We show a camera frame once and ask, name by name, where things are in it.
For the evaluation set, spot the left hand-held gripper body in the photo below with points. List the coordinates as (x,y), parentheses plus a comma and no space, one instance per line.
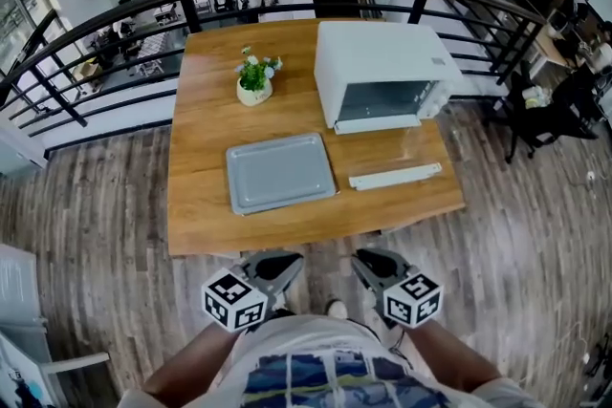
(234,301)

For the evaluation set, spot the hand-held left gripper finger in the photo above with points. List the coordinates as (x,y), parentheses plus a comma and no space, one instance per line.
(289,274)
(272,263)

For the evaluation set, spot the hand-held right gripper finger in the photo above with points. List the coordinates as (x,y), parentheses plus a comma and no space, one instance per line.
(368,274)
(387,264)

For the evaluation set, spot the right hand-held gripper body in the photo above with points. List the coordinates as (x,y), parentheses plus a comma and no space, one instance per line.
(413,301)

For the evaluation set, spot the grey baking tray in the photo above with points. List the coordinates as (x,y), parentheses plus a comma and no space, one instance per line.
(279,172)

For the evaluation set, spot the person's right forearm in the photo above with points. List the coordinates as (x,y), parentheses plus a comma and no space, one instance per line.
(454,358)

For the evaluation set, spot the person's left forearm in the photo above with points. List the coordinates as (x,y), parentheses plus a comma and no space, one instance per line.
(191,372)

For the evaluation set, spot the white toaster oven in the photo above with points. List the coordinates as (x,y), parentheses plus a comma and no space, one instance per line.
(378,57)

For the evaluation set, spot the person's cream right shoe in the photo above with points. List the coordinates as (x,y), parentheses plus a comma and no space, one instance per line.
(336,309)

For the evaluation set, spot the person's white printed shirt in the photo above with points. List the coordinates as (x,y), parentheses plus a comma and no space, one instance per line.
(315,344)

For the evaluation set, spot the white pot with green plant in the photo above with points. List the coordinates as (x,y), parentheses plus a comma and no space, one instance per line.
(254,95)

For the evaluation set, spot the black office chair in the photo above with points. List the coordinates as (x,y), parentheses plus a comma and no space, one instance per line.
(545,124)

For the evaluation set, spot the white cabinet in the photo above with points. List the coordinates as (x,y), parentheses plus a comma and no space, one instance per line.
(19,286)

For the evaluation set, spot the white power plug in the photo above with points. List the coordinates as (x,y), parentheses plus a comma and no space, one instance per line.
(591,176)

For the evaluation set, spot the pale yellow white bundle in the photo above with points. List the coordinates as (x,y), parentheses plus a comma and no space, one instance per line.
(536,96)

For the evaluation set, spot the black metal railing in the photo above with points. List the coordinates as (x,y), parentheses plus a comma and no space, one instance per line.
(191,16)

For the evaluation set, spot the brown cardboard box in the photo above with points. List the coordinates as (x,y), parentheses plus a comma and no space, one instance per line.
(87,71)

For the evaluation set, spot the large glass window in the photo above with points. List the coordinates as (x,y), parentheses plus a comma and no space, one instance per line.
(19,19)

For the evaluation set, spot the white desk frame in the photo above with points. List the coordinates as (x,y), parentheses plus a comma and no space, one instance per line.
(76,360)

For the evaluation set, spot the wooden desk with white frame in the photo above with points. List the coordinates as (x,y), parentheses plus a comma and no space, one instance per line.
(554,45)

